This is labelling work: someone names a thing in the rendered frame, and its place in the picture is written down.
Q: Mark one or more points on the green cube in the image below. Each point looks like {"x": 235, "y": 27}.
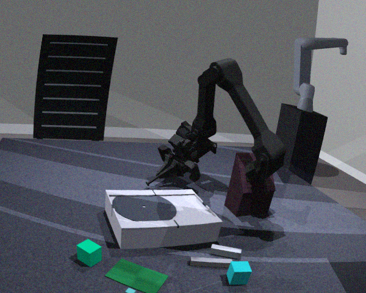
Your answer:
{"x": 89, "y": 252}

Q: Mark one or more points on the cyan cube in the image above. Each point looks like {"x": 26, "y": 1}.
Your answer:
{"x": 239, "y": 272}

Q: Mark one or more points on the dark green flat rectangle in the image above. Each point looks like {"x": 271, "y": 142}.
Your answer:
{"x": 136, "y": 276}

